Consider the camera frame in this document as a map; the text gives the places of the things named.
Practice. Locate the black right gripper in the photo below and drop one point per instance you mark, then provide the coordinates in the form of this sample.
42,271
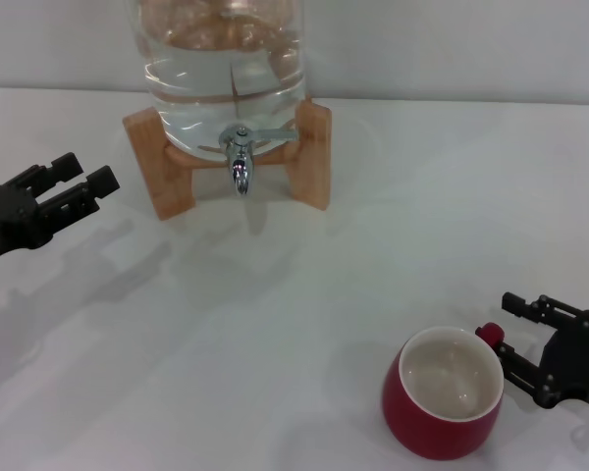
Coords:
579,363

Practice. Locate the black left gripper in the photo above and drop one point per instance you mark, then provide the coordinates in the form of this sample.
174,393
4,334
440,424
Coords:
7,221

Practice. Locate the red cup white inside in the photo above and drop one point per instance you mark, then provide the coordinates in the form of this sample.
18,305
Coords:
412,422

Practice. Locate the chrome faucet with lever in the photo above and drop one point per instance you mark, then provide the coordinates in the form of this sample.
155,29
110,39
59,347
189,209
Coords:
240,167

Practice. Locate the wooden dispenser stand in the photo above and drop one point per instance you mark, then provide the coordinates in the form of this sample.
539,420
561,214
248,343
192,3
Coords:
169,186

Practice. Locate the clear glass water dispenser jar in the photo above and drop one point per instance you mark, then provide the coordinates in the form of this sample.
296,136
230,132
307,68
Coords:
201,98

